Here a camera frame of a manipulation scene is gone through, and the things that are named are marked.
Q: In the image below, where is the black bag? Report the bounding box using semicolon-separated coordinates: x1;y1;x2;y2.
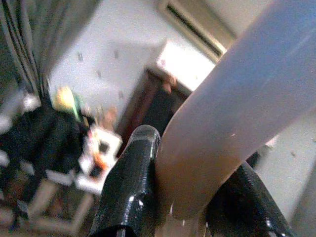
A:
0;106;89;198

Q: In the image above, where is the grey curtain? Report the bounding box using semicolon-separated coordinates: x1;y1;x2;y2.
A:
0;0;75;99

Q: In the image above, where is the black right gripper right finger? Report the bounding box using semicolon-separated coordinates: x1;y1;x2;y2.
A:
206;151;296;237

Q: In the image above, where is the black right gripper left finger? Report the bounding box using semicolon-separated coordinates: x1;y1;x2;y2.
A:
88;124;161;237

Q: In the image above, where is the white broom handle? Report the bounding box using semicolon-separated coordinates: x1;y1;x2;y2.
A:
156;0;316;220

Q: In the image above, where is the white wall air conditioner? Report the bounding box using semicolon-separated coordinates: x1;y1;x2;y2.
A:
158;0;237;62

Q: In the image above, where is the yellow green object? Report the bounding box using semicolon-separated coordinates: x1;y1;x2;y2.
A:
54;85;82;121

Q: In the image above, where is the person in dark clothes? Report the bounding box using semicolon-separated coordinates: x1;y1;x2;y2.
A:
142;73;188;136

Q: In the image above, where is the dark wooden door frame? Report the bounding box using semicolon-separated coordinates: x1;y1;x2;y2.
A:
116;68;193;149

